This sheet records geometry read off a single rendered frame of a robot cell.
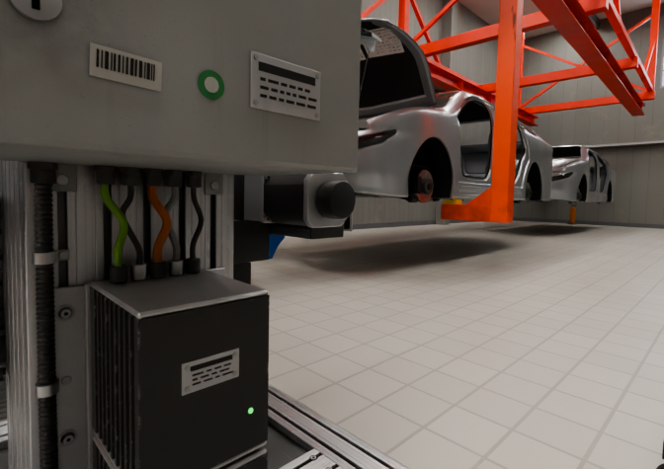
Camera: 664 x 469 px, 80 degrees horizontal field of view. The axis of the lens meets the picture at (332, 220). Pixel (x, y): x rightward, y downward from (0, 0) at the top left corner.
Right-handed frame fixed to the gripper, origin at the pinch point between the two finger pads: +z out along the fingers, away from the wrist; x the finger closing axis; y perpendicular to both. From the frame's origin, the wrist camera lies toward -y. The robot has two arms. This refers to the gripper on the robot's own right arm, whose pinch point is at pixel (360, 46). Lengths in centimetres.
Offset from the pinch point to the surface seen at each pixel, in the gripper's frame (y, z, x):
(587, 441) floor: 132, 21, 53
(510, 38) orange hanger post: -98, 282, 20
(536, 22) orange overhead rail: -201, 518, 34
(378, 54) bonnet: -109, 253, -98
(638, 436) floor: 134, 33, 67
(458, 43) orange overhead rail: -215, 543, -78
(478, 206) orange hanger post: 54, 287, -23
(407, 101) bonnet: -63, 278, -82
